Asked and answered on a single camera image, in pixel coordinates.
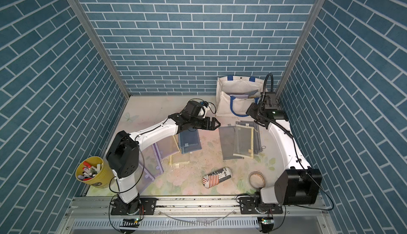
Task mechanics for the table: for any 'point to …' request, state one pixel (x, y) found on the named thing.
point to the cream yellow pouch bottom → (178, 158)
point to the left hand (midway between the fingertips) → (218, 125)
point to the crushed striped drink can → (216, 177)
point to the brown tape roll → (256, 180)
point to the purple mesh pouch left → (168, 146)
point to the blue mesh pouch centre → (188, 140)
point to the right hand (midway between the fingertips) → (252, 110)
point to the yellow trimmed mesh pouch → (244, 141)
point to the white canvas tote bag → (235, 94)
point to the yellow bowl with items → (95, 171)
